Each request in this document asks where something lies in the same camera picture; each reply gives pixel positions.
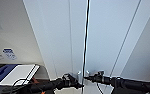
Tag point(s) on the white wardrobe door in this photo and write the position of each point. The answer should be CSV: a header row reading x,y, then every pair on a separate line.
x,y
54,33
107,33

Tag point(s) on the orange folding stand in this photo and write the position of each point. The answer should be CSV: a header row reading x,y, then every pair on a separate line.
x,y
33,81

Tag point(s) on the white flat board dark edge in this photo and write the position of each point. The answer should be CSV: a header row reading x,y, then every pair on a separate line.
x,y
19,74

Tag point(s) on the white wardrobe carcass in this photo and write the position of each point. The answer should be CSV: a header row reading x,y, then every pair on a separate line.
x,y
141,20

